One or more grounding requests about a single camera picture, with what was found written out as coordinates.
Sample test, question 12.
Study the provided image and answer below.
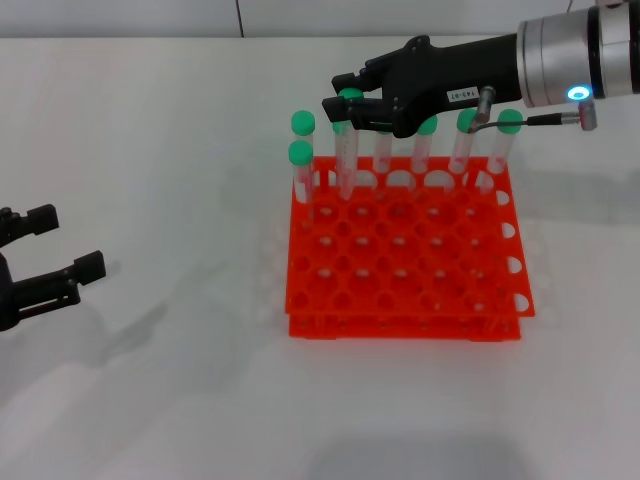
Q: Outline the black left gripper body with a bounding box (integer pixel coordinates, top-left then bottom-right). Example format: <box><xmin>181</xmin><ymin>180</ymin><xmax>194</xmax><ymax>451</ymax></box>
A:
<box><xmin>0</xmin><ymin>249</ymin><xmax>24</xmax><ymax>334</ymax></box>

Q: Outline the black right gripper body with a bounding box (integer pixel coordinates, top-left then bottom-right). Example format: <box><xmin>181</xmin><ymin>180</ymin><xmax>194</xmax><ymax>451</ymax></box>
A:
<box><xmin>364</xmin><ymin>33</ymin><xmax>526</xmax><ymax>139</ymax></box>

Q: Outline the clear test tube green cap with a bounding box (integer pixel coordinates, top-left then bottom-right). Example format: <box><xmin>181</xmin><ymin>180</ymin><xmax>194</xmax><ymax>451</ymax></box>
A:
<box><xmin>373</xmin><ymin>127</ymin><xmax>396</xmax><ymax>175</ymax></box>
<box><xmin>487</xmin><ymin>108</ymin><xmax>525</xmax><ymax>175</ymax></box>
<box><xmin>333</xmin><ymin>87</ymin><xmax>365</xmax><ymax>202</ymax></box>
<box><xmin>448</xmin><ymin>108</ymin><xmax>482</xmax><ymax>175</ymax></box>
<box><xmin>331</xmin><ymin>120</ymin><xmax>351</xmax><ymax>166</ymax></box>
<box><xmin>291</xmin><ymin>109</ymin><xmax>318</xmax><ymax>174</ymax></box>
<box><xmin>288</xmin><ymin>140</ymin><xmax>316</xmax><ymax>229</ymax></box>
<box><xmin>410</xmin><ymin>114</ymin><xmax>440</xmax><ymax>175</ymax></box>

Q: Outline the orange test tube rack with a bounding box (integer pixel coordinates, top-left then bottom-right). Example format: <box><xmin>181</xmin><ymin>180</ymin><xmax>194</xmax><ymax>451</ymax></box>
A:
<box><xmin>284</xmin><ymin>155</ymin><xmax>536</xmax><ymax>342</ymax></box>

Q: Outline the right arm cable with plugs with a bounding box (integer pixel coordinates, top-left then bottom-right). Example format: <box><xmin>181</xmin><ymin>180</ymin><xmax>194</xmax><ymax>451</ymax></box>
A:
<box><xmin>469</xmin><ymin>85</ymin><xmax>599</xmax><ymax>135</ymax></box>

